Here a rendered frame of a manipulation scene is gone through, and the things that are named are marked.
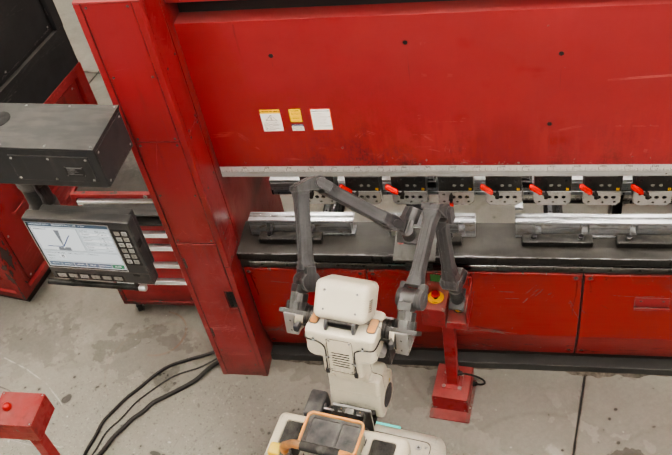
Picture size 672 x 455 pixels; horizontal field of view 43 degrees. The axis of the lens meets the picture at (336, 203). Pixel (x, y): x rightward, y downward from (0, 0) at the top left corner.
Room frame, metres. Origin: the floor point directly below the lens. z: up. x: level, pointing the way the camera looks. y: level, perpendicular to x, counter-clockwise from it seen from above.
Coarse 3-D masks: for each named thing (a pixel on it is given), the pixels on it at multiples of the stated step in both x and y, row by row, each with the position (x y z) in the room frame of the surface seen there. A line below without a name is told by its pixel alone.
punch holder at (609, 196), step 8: (584, 176) 2.44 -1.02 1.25; (592, 176) 2.42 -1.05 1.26; (600, 176) 2.41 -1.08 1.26; (608, 176) 2.40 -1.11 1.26; (616, 176) 2.39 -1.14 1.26; (584, 184) 2.43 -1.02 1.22; (592, 184) 2.42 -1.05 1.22; (600, 184) 2.41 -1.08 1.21; (608, 184) 2.40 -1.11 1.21; (616, 184) 2.39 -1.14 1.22; (584, 192) 2.42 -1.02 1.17; (600, 192) 2.40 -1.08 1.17; (608, 192) 2.40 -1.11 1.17; (616, 192) 2.39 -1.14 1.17; (584, 200) 2.42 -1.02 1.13; (592, 200) 2.41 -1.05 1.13; (600, 200) 2.40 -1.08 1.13; (608, 200) 2.39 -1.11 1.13; (616, 200) 2.39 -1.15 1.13
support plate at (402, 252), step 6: (396, 234) 2.55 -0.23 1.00; (396, 240) 2.52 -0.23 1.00; (396, 246) 2.48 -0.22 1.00; (402, 246) 2.48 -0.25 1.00; (408, 246) 2.47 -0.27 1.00; (414, 246) 2.46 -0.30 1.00; (432, 246) 2.44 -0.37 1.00; (396, 252) 2.45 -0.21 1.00; (402, 252) 2.44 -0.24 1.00; (408, 252) 2.44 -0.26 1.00; (414, 252) 2.43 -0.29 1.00; (432, 252) 2.41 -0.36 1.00; (396, 258) 2.42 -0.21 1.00; (402, 258) 2.41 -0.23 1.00; (408, 258) 2.40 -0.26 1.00; (432, 258) 2.38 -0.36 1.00
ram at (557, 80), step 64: (512, 0) 2.57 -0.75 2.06; (576, 0) 2.49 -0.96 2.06; (640, 0) 2.42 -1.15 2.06; (192, 64) 2.85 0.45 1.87; (256, 64) 2.78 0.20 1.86; (320, 64) 2.71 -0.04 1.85; (384, 64) 2.64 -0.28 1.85; (448, 64) 2.57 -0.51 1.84; (512, 64) 2.51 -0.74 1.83; (576, 64) 2.45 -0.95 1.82; (640, 64) 2.38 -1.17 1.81; (256, 128) 2.80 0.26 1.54; (384, 128) 2.65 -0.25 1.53; (448, 128) 2.58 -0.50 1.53; (512, 128) 2.51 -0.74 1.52; (576, 128) 2.44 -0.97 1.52; (640, 128) 2.38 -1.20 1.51
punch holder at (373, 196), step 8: (344, 176) 2.70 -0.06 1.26; (352, 176) 2.69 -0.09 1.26; (360, 176) 2.68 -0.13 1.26; (368, 176) 2.67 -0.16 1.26; (376, 176) 2.66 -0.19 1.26; (352, 184) 2.69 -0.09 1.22; (360, 184) 2.68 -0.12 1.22; (368, 184) 2.67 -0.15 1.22; (376, 184) 2.66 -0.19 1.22; (360, 192) 2.68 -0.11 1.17; (368, 192) 2.67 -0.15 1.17; (376, 192) 2.66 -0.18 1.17; (368, 200) 2.67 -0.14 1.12; (376, 200) 2.66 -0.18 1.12
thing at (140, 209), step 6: (84, 204) 2.91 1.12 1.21; (90, 204) 2.91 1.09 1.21; (96, 204) 2.90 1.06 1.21; (102, 204) 2.89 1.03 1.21; (108, 204) 2.88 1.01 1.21; (114, 204) 2.87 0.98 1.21; (120, 204) 2.87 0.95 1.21; (126, 204) 2.86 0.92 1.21; (132, 204) 2.85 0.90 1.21; (138, 204) 2.84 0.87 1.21; (144, 204) 2.83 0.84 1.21; (150, 204) 2.83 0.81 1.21; (138, 210) 2.80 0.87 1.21; (144, 210) 2.79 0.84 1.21; (150, 210) 2.79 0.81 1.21; (138, 216) 2.83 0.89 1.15; (144, 216) 2.82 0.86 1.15; (150, 216) 2.76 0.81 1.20; (156, 216) 2.75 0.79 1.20; (138, 222) 2.79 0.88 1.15; (144, 222) 2.78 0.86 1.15; (150, 222) 2.78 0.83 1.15; (156, 222) 2.77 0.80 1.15
